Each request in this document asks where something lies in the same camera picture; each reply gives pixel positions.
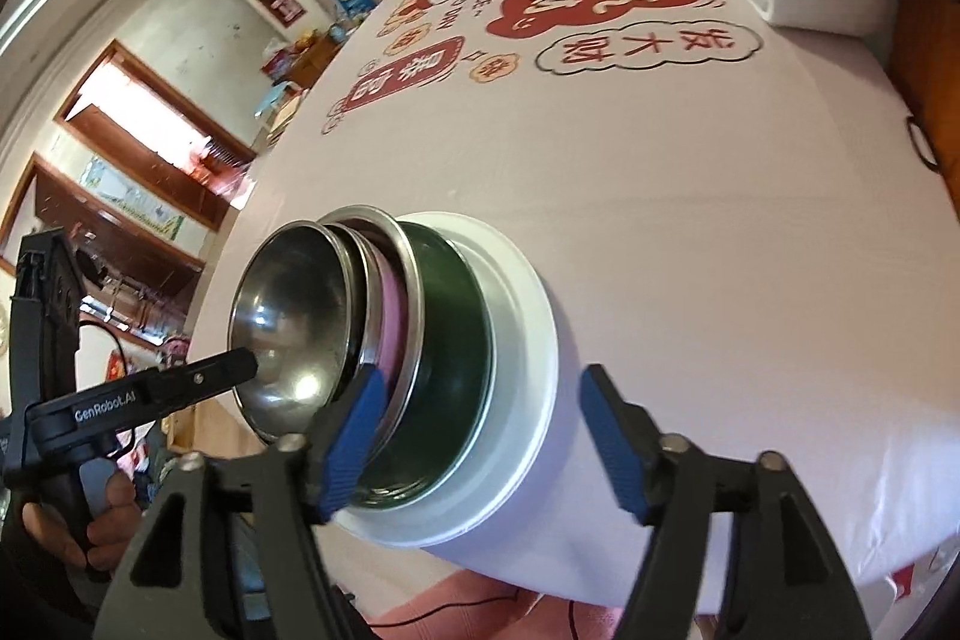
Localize green plate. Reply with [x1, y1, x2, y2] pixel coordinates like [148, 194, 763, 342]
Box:
[352, 220, 497, 510]

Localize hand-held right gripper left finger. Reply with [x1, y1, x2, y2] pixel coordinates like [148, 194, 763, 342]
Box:
[90, 365, 389, 640]

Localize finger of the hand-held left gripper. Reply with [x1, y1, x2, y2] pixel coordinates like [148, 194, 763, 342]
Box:
[154, 347, 260, 420]

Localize white plate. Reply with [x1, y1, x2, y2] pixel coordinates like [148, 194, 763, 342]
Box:
[330, 211, 561, 547]

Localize wide steel bowl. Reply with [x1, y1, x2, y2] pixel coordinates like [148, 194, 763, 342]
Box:
[351, 206, 427, 461]

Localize wooden media cabinet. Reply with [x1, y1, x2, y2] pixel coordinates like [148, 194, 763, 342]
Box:
[259, 29, 353, 94]

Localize deep steel bowl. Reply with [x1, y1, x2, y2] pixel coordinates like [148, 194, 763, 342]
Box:
[322, 205, 385, 405]

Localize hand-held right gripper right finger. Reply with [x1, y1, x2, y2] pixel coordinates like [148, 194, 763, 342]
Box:
[579, 364, 875, 640]

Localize pink printed tablecloth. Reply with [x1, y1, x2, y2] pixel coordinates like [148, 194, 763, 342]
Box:
[191, 0, 960, 611]

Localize colourful wall chart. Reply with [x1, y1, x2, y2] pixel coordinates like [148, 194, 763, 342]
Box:
[79, 156, 185, 244]

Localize pink clothing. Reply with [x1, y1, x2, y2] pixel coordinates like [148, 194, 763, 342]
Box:
[352, 569, 721, 640]

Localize small steel bowl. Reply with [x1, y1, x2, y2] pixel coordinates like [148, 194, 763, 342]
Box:
[227, 220, 368, 447]

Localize person's left hand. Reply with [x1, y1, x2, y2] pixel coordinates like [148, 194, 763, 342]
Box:
[22, 471, 143, 570]

